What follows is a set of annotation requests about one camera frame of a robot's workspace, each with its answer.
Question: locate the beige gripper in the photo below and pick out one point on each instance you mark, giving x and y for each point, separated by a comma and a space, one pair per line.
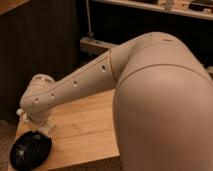
37, 120

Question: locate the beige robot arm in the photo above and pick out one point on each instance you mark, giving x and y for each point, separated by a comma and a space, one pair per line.
162, 102

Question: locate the black ceramic bowl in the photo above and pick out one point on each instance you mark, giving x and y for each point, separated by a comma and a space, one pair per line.
30, 151

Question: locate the wooden table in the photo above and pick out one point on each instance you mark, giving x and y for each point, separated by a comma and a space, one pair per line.
84, 132

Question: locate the metal pole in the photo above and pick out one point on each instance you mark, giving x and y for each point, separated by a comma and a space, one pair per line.
90, 33

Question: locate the wooden shelf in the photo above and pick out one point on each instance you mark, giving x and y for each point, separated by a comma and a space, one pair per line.
156, 8

